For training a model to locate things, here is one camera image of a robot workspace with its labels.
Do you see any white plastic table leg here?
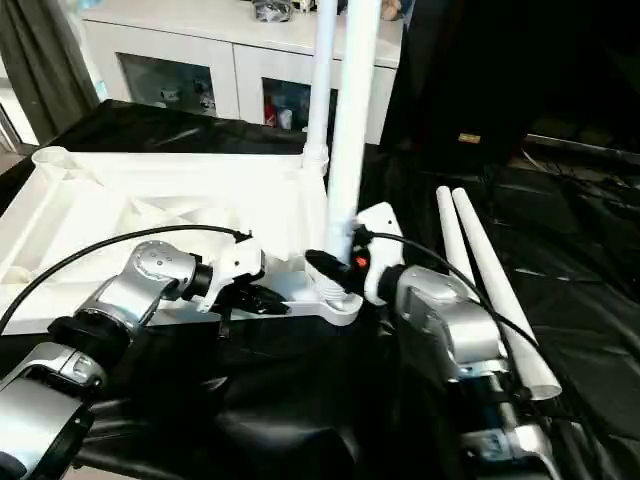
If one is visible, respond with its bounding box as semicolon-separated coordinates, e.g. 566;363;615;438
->
451;187;562;401
435;185;476;281
302;0;341;174
304;0;384;315

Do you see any white plastic table top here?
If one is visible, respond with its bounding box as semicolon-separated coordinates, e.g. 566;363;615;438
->
0;144;362;335

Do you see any black plastic mat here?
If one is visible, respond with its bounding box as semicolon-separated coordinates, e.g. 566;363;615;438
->
0;98;640;480

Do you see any white glass-door cabinet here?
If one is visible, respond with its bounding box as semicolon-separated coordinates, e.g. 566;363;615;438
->
79;0;404;146

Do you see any large black box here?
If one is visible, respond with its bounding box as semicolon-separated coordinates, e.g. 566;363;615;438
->
382;0;640;171

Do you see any grey-brown curtain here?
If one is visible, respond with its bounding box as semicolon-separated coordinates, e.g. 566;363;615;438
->
0;0;101;146

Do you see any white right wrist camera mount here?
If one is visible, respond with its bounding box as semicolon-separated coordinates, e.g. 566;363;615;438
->
349;201;405;306

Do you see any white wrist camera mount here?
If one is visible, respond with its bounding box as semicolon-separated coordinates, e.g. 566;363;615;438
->
197;234;266;314
349;201;405;306

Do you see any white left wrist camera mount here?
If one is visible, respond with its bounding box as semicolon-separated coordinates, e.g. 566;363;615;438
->
197;234;266;314

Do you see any black cord coil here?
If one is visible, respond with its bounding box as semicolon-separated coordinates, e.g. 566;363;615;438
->
251;0;294;24

